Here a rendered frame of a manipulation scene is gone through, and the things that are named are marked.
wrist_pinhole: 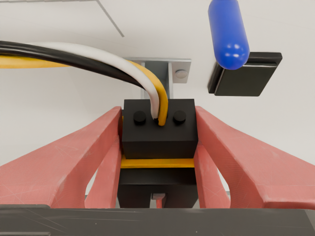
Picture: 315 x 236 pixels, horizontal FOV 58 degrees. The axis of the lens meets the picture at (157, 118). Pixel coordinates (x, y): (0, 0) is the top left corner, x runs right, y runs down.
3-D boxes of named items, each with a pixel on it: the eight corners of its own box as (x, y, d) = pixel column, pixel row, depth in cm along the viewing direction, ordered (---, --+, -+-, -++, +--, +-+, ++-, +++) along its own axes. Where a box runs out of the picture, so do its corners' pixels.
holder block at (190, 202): (123, 152, 19) (121, 213, 17) (118, 108, 14) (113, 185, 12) (185, 153, 20) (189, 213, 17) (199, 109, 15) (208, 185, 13)
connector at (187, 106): (131, 145, 16) (130, 179, 15) (123, 95, 12) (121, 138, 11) (184, 144, 16) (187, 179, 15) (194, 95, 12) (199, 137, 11)
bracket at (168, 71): (123, 79, 20) (119, 142, 18) (121, 56, 18) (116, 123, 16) (186, 81, 21) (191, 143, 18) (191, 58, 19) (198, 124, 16)
